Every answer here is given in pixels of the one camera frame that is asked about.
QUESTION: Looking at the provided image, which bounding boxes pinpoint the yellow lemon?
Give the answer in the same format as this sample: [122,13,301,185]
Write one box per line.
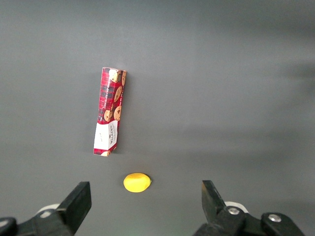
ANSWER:
[123,172,153,193]

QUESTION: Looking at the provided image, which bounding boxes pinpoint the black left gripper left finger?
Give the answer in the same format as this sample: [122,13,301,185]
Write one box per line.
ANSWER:
[0,181,93,236]

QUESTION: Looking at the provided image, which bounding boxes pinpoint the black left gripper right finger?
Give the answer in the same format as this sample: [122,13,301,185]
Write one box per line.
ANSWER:
[193,180,306,236]

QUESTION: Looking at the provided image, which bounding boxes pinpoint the red tartan cookie box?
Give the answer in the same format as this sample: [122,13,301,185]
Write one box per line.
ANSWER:
[93,67,127,157]

